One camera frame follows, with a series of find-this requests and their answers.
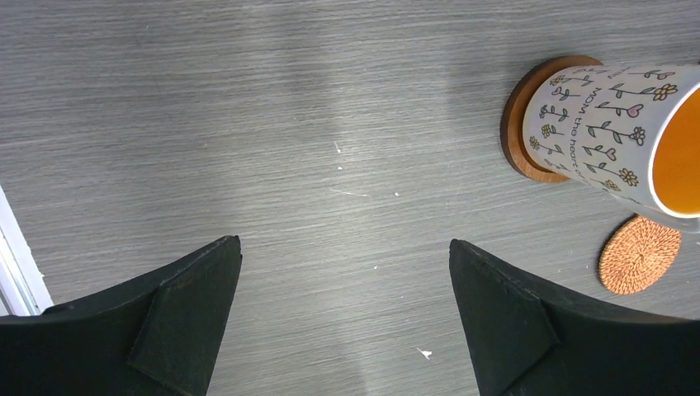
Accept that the patterned mug orange inside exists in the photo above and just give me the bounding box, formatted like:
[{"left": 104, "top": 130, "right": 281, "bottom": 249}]
[{"left": 522, "top": 65, "right": 699, "bottom": 233}]

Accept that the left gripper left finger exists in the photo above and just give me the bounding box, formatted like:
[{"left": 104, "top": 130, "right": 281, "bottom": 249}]
[{"left": 1, "top": 235, "right": 242, "bottom": 395}]

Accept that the woven coaster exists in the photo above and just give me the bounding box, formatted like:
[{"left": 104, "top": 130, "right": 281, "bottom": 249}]
[{"left": 597, "top": 215, "right": 682, "bottom": 295}]

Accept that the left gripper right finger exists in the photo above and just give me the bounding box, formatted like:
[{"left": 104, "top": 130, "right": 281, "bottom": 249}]
[{"left": 449, "top": 239, "right": 699, "bottom": 395}]

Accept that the ridged wooden coaster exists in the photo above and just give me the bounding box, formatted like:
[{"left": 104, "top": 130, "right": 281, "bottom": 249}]
[{"left": 500, "top": 55, "right": 603, "bottom": 183}]

